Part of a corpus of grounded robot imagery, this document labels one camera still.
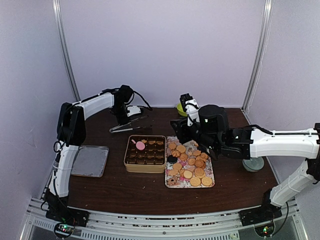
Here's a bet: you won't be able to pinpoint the floral cookie tray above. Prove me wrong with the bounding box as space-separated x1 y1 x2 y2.
164 136 215 189

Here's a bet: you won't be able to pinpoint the black sandwich cookie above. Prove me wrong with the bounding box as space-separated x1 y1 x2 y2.
167 155 178 164

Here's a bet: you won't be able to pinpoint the silver tin lid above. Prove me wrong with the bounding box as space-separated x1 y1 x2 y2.
71 145 110 178

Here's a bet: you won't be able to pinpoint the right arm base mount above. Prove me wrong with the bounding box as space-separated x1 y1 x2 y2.
238 207 282 238

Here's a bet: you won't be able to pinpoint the steel kitchen tongs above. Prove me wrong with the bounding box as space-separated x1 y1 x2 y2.
109 115 153 134

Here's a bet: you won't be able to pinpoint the left aluminium frame post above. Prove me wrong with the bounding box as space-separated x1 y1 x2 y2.
52 0 81 101

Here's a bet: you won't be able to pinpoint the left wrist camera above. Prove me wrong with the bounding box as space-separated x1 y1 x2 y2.
126 105 142 117

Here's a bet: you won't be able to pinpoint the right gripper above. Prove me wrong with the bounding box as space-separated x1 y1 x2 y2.
169 116 219 154

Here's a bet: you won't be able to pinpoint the front aluminium rail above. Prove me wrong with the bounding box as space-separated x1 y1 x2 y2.
24 199 301 240

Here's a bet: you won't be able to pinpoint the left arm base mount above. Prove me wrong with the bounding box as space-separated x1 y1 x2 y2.
45 208 90 239

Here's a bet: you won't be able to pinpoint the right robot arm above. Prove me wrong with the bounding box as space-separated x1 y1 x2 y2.
170 103 320 221

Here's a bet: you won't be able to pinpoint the pale ceramic bowl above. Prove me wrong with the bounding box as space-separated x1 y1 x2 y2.
242 157 265 173

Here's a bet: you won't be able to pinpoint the round golden biscuit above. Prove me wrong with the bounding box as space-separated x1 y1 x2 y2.
189 176 202 187
201 176 213 187

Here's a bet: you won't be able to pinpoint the right aluminium frame post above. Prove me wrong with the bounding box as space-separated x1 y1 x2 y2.
242 0 273 114

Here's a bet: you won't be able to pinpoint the aluminium frame post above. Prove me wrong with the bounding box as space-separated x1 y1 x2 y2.
242 0 273 114
52 0 81 101

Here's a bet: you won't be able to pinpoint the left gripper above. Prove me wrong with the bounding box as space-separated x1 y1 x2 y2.
114 104 132 126

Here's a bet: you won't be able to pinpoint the gold cookie tin box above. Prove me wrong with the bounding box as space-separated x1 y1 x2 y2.
123 135 167 174

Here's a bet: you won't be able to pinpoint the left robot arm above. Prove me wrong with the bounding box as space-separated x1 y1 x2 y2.
45 85 141 222

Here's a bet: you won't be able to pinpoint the green plastic bowl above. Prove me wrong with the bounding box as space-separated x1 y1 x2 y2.
176 103 187 117

